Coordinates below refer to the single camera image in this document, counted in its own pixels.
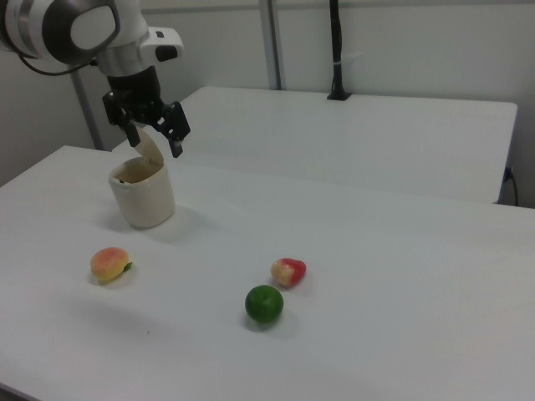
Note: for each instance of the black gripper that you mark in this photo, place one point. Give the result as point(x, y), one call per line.
point(136, 89)

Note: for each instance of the cream ceramic cup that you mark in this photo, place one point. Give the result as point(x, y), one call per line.
point(144, 200)

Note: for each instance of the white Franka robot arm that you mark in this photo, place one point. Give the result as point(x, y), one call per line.
point(50, 29)

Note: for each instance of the orange yellow toy peach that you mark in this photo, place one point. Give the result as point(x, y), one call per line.
point(108, 265)

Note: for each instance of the white rectangular table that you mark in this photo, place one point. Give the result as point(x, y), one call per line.
point(334, 138)

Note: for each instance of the black clamped pole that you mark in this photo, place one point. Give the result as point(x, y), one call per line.
point(335, 46)

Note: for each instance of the red toy strawberry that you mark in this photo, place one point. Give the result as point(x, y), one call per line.
point(289, 271)

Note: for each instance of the green toy lime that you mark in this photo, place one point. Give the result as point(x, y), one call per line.
point(263, 304)

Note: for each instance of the grey aluminium partition post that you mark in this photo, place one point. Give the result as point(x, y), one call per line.
point(273, 42)

